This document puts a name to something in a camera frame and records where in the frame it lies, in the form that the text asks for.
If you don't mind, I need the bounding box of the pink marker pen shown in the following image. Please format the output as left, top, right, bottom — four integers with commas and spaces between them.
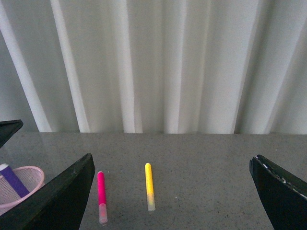
97, 171, 108, 224

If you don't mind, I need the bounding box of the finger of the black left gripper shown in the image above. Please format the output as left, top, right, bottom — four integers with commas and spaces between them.
0, 120, 24, 148

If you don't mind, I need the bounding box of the white curtain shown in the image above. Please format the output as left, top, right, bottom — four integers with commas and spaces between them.
0, 0, 307, 134

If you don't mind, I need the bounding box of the yellow marker pen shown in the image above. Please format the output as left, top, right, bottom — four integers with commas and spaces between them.
145, 163, 155, 211

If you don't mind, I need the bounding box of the purple marker pen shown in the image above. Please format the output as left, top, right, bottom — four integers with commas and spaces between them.
0, 163, 29, 198

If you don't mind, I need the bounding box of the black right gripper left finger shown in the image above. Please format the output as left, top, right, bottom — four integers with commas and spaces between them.
0, 153, 95, 230

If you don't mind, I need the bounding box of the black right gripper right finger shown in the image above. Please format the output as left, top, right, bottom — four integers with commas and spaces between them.
249, 155, 307, 230

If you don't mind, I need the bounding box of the pink mesh cup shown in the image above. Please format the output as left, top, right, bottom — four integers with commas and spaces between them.
0, 166, 45, 216

